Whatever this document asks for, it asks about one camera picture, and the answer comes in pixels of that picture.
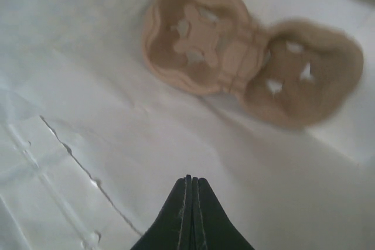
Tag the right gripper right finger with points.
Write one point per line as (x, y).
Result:
(212, 228)

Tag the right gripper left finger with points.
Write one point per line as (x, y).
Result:
(172, 227)

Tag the blue checkered paper bag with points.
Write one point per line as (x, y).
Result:
(92, 143)

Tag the brown pulp cup carrier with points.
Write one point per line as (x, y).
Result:
(293, 74)

